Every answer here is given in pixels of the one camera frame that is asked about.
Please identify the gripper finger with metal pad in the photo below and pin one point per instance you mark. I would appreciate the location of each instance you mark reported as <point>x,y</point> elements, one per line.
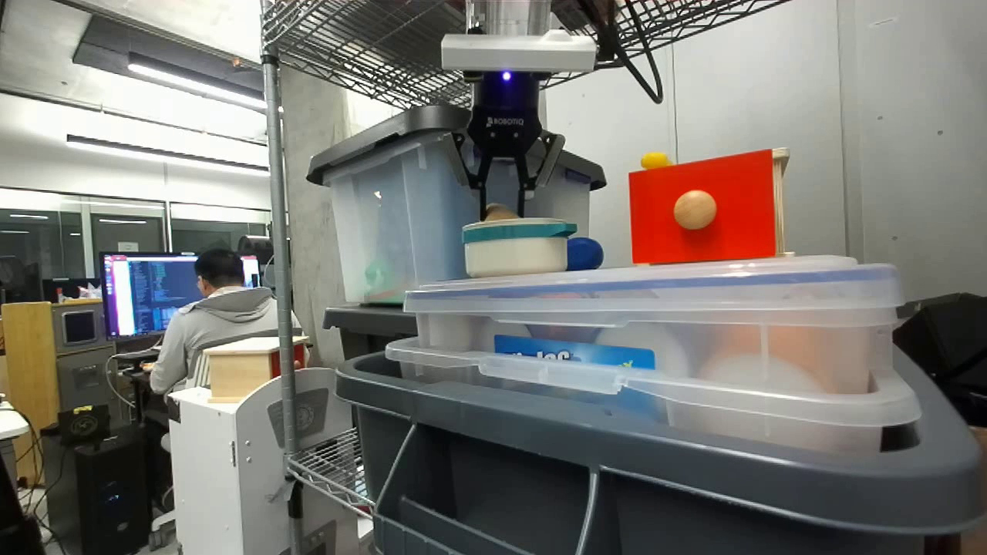
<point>526,197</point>
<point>490,188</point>

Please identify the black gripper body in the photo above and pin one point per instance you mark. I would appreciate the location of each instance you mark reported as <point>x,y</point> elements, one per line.
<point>506,112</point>

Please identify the white bowl teal band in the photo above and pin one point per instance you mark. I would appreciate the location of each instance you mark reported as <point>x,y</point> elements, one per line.
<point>515,256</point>

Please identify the blue round toy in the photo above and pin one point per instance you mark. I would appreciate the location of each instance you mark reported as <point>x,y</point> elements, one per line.
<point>589,255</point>

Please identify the clear tote dark grey lid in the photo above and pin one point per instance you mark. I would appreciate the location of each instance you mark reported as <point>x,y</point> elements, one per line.
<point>401,227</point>

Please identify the yellow ball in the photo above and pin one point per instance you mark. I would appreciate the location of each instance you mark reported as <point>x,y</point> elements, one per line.
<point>654,162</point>

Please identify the clear compartment container blue latches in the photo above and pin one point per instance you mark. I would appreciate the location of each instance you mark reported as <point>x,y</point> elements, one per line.
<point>658,295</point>

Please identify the dark grey storage bin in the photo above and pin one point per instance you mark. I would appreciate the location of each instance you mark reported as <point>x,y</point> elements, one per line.
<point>360,327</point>

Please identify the orange red box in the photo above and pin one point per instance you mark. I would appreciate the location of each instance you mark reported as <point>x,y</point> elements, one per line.
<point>743,227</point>

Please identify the light wooden box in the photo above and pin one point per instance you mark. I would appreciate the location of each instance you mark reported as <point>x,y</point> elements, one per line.
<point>782,205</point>

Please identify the person in grey hoodie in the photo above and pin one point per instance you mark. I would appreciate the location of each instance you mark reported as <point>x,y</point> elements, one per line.
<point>217,327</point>

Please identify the beige box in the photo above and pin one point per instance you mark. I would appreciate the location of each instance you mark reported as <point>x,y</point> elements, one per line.
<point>237,370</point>

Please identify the long ceiling light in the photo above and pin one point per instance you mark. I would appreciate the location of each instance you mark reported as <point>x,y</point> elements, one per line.
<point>196,80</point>
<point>166,152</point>

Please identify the large clear plastic container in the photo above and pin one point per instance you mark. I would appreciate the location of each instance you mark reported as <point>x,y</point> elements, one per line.
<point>782,411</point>

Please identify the grey plastic storage bin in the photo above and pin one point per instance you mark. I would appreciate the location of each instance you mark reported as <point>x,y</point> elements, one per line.
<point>720,494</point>

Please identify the computer monitor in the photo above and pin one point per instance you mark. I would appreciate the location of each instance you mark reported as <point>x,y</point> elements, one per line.
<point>143,295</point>

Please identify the white cabinet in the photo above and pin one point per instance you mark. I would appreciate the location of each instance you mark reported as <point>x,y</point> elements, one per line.
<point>217,472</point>

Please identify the black computer tower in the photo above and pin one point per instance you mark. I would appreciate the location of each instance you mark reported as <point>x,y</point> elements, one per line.
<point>108,494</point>

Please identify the wooden cabinet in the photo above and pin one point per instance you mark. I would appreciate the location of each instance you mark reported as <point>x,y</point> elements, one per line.
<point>32,359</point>

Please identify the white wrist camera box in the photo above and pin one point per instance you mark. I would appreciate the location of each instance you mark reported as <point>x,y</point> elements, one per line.
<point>515,52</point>

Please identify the metal shelf post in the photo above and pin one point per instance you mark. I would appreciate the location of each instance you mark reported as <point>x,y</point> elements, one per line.
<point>279,256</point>

